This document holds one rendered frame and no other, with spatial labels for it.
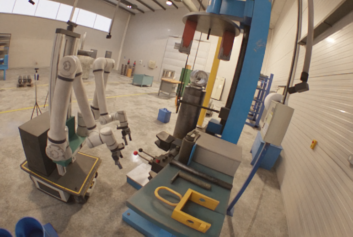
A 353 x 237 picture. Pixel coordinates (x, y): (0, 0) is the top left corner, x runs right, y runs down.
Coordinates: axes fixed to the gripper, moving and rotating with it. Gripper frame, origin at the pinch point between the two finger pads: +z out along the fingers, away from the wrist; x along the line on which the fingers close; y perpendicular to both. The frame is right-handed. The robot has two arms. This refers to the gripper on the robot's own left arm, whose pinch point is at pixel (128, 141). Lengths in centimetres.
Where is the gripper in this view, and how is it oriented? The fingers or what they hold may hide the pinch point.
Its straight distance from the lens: 159.7
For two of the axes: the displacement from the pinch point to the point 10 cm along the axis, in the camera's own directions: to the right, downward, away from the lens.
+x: 0.3, -1.2, 9.9
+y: 9.8, -1.7, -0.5
